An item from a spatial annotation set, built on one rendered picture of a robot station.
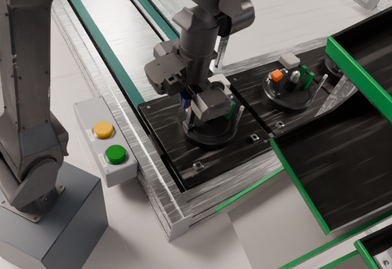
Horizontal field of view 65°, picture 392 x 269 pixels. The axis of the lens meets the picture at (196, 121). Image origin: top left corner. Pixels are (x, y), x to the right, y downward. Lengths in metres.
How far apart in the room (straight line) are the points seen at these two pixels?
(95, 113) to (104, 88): 0.08
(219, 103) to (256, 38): 0.75
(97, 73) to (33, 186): 0.46
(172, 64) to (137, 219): 0.36
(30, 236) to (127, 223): 0.25
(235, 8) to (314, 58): 0.60
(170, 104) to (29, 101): 0.44
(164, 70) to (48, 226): 0.28
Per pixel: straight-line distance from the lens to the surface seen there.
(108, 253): 0.69
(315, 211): 0.39
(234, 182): 0.66
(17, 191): 0.43
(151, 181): 0.64
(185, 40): 0.49
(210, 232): 0.71
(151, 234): 0.70
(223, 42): 0.85
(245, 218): 0.58
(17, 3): 0.30
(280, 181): 0.56
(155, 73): 0.50
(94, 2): 1.19
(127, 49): 0.98
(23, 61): 0.33
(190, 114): 0.64
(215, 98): 0.51
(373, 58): 0.34
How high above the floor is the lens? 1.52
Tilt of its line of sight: 50 degrees down
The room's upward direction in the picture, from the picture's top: 14 degrees clockwise
